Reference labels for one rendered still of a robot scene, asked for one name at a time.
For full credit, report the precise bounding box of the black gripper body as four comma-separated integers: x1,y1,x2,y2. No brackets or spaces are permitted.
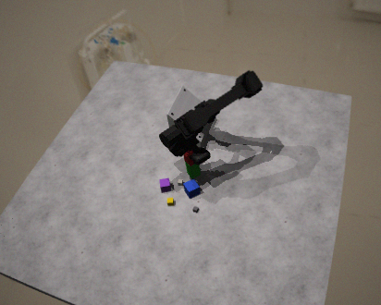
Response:
182,134,211,165

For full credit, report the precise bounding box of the purple block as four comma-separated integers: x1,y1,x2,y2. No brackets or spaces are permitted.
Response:
159,178,171,193

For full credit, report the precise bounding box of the blue block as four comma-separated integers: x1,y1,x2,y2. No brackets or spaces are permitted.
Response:
183,179,201,199

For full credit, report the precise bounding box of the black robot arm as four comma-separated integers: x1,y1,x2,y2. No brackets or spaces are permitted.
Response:
159,70,264,157

